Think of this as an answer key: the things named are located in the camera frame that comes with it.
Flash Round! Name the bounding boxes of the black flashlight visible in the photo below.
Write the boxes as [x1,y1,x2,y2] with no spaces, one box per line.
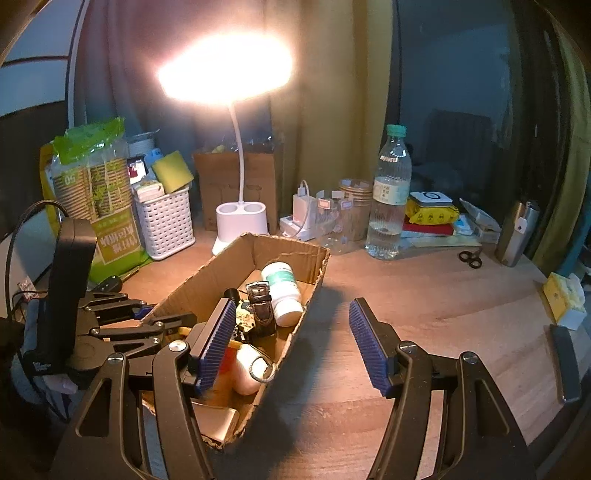
[224,287,252,315]

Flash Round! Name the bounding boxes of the yellow tissue box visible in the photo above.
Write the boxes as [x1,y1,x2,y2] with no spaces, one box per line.
[542,272,587,330]

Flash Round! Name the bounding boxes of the white power strip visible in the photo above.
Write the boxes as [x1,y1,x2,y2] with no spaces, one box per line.
[279,215,319,241]

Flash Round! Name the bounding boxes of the clear water bottle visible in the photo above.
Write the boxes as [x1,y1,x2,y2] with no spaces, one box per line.
[366,124,413,260]

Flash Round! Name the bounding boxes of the green paper cup package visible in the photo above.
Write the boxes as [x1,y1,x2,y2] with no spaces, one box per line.
[39,116,153,282]

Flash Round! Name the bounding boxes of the red gold tin can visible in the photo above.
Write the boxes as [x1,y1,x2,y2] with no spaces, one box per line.
[217,342,241,377]

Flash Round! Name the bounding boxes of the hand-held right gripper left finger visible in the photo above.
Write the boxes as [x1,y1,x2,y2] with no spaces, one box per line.
[55,298,238,480]

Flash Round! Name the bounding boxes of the torn cardboard box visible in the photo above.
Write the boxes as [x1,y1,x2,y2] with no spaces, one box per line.
[139,233,332,450]

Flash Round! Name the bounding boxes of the white blue plastic packet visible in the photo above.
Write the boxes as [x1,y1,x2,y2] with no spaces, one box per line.
[455,198,503,244]

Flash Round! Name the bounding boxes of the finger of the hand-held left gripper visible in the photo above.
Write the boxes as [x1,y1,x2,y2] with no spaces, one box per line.
[83,291,158,324]
[90,311,199,358]

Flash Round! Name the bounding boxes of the white desk lamp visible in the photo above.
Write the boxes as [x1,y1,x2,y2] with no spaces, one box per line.
[157,34,294,257]

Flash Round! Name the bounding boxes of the white flat box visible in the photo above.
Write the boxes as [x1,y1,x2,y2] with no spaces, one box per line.
[410,190,453,207]

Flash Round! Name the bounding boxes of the yellow curtain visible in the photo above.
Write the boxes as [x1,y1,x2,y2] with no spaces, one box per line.
[270,0,400,217]

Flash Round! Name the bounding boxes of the brown paper bag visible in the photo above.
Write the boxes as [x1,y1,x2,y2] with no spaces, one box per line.
[193,147,282,232]

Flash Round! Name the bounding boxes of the white wrapped pack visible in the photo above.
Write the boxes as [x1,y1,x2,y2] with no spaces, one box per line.
[135,181,165,202]

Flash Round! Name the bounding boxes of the metal key ring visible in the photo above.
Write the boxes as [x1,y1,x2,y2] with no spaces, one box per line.
[249,357,278,384]

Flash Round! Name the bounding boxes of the black cable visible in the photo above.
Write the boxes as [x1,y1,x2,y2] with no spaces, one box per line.
[7,200,70,296]

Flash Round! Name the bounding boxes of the white medicine bottle green label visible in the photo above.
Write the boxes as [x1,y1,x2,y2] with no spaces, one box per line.
[261,261,305,326]

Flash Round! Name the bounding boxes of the white plug-in charger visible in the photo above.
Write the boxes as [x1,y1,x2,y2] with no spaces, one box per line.
[292,180,319,227]

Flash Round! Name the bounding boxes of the white earbuds case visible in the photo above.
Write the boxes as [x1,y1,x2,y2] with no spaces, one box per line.
[231,344,273,395]

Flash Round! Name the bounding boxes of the gold lid jar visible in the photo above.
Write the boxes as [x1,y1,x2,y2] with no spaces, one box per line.
[339,178,374,241]

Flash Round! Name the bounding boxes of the yellow green sponge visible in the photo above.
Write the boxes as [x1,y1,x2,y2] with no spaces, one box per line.
[152,150,195,195]

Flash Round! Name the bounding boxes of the green hanging cloth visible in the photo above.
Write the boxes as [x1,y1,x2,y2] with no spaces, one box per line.
[531,41,591,278]

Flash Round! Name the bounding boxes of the grey curtain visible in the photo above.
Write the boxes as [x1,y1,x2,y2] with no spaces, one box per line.
[74,0,241,162]

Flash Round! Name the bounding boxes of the red book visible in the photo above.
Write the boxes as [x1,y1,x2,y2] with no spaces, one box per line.
[403,223,455,236]

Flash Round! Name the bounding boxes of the steel tumbler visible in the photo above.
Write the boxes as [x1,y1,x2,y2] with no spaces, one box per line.
[495,199,541,267]

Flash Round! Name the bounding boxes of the clear labelled container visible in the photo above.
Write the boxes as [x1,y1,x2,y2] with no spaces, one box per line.
[316,190,358,256]

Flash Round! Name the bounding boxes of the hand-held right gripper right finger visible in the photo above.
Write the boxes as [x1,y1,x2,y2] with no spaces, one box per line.
[348,298,539,480]

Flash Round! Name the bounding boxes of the person's left hand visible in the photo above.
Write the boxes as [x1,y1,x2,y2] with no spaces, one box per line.
[47,374,78,394]

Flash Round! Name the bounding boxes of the black flat device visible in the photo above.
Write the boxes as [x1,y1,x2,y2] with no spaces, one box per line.
[549,323,581,404]

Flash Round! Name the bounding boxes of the white plastic basket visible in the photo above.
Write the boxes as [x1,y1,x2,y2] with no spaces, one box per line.
[133,187,195,260]

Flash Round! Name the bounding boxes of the dark ribbed radiator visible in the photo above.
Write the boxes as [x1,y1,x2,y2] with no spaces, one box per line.
[422,110,495,195]

